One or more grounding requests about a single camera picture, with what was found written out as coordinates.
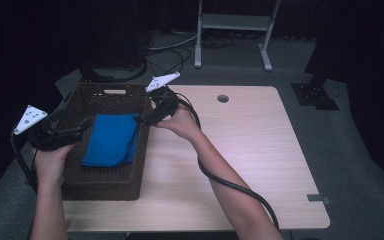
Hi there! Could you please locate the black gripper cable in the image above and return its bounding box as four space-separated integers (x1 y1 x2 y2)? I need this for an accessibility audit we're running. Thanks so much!
10 129 40 195
174 92 280 232

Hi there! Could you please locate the black square stand base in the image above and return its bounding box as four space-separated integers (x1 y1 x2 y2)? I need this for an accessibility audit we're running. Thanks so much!
290 74 340 111

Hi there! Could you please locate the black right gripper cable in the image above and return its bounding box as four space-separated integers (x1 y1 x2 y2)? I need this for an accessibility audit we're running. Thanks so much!
174 92 280 232

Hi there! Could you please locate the black floor cable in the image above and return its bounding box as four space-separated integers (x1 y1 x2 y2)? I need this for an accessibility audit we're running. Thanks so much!
145 46 193 85

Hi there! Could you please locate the person's right hand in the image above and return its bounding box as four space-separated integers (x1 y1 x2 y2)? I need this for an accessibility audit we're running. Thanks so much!
152 104 203 143

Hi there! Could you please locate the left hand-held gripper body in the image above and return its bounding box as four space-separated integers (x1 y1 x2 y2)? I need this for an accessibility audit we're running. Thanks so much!
13 104 81 153

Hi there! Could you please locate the grey tape piece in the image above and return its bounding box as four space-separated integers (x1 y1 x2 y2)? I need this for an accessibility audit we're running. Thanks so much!
306 193 332 205

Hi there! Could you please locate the black round stand base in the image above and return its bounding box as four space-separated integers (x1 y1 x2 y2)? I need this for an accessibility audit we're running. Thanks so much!
79 59 148 84

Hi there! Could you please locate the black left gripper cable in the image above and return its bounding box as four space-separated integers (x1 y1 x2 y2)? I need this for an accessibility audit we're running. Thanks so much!
10 129 40 195

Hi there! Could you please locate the white metal stand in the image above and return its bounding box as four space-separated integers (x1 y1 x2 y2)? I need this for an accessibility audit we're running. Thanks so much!
194 0 282 72

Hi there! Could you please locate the person's left hand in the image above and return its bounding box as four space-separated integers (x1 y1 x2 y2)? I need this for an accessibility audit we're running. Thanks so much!
31 143 77 188

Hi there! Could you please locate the white floor cable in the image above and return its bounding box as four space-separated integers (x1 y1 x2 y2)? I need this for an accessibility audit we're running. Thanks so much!
146 33 198 52

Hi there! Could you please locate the brown wicker basket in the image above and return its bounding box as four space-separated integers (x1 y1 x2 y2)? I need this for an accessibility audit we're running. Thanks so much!
24 83 153 202

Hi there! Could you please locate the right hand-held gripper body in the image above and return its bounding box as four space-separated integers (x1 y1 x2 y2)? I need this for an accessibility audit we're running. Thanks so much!
145 71 182 126

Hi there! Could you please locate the blue t-shirt with white print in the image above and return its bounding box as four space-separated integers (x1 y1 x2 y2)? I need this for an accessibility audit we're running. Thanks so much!
80 113 141 169

